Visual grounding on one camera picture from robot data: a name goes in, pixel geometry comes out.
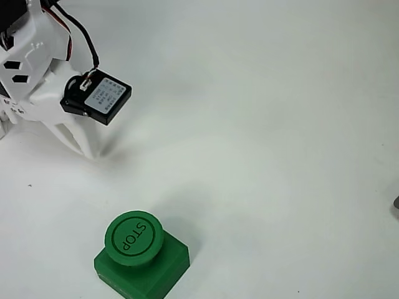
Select green round stop button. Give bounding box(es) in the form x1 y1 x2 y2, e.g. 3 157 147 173
103 210 165 268

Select green square button base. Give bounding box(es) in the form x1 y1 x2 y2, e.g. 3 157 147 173
93 231 191 299

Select black camera box with label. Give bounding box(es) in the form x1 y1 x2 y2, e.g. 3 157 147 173
59 69 133 126

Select red and white servo wires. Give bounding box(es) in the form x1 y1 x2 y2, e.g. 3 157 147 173
39 0 74 62

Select black camera cable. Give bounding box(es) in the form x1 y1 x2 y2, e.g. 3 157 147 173
54 0 100 70

